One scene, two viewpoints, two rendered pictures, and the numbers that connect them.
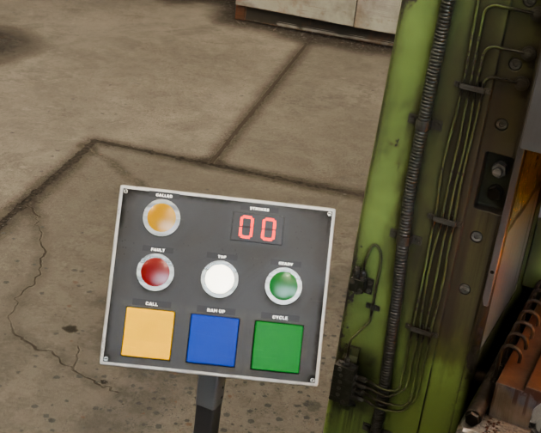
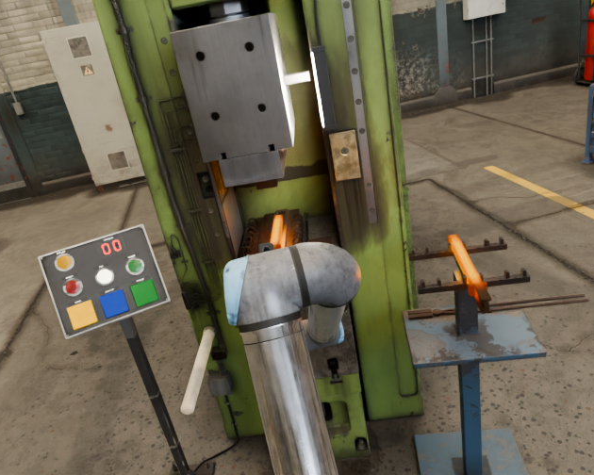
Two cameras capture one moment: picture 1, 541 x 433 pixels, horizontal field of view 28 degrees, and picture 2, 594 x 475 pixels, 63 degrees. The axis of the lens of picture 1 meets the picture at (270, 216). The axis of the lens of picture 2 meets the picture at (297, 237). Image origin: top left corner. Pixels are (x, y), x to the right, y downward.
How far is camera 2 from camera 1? 0.22 m
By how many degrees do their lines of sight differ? 15
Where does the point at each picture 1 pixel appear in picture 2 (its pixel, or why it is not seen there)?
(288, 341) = (148, 287)
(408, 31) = (139, 138)
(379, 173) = (158, 204)
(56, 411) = (81, 389)
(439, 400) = not seen: hidden behind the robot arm
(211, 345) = (114, 305)
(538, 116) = (204, 145)
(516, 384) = not seen: hidden behind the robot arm
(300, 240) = (133, 243)
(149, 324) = (81, 310)
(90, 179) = not seen: hidden behind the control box
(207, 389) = (127, 329)
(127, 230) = (50, 275)
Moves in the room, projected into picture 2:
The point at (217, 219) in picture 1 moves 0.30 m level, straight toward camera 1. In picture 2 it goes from (90, 252) to (96, 288)
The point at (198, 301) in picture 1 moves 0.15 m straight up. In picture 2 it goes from (99, 289) to (83, 249)
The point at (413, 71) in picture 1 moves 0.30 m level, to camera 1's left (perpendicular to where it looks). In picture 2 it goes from (150, 154) to (61, 176)
